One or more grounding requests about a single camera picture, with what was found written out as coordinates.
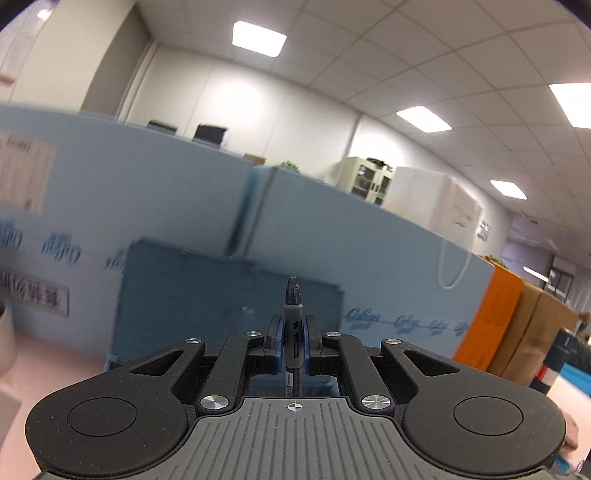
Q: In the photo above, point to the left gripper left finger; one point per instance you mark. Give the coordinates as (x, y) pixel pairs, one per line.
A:
(131, 418)

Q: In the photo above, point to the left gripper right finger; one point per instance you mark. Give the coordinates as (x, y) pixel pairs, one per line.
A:
(432, 417)

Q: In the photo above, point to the black grey pen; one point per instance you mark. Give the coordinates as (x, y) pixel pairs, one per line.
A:
(293, 314)

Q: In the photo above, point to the orange board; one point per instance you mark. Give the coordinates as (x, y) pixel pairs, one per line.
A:
(493, 317)

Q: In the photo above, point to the navy striped box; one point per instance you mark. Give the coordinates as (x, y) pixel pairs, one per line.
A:
(566, 354)

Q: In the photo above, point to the brown cardboard box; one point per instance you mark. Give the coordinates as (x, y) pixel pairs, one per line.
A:
(530, 334)

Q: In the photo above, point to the blue storage box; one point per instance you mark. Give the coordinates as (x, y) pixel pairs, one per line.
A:
(168, 295)

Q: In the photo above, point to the light blue foam board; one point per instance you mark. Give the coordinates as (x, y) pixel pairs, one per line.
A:
(76, 192)
(399, 280)

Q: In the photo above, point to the white paper bag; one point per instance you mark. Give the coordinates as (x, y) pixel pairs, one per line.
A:
(438, 203)

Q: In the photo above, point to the white cabinet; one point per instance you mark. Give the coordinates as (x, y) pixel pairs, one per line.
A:
(368, 179)

